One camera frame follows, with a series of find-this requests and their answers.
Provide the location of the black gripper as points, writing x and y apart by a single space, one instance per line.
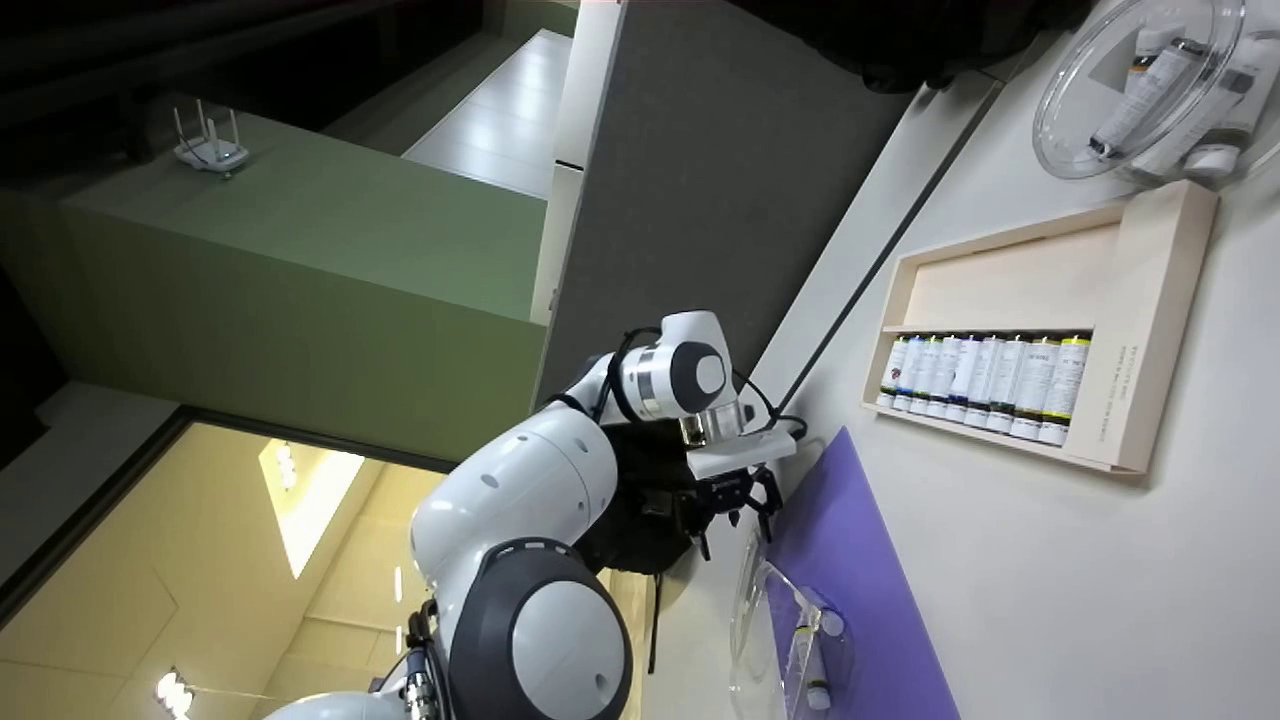
684 509

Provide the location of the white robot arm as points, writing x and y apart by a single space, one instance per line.
516 623

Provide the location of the purple paper sheet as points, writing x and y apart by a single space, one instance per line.
832 541

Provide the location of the row of white paint tubes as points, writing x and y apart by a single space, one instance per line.
1015 387

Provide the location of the green cabinet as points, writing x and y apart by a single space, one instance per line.
321 286

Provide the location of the wooden paint tube tray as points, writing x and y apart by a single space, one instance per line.
1124 274

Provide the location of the white wifi router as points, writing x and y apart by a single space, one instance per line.
211 141

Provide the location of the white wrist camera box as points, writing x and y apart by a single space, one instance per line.
739 436

